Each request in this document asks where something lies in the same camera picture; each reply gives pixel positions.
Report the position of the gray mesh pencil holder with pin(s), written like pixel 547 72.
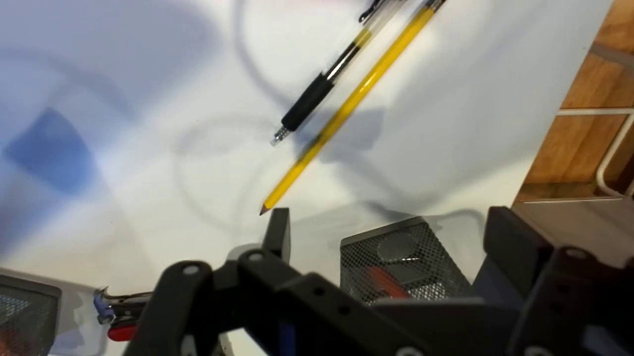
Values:
pixel 422 278

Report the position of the yellow pencil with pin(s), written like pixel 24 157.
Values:
pixel 357 100

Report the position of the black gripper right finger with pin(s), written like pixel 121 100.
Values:
pixel 561 298

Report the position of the black clear ballpoint pen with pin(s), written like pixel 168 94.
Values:
pixel 309 100

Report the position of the red pen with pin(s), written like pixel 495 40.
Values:
pixel 388 284

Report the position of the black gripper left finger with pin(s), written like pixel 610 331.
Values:
pixel 263 303

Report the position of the red pocket knife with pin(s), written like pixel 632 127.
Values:
pixel 121 331

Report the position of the gray cabinet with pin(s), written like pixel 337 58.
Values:
pixel 580 228

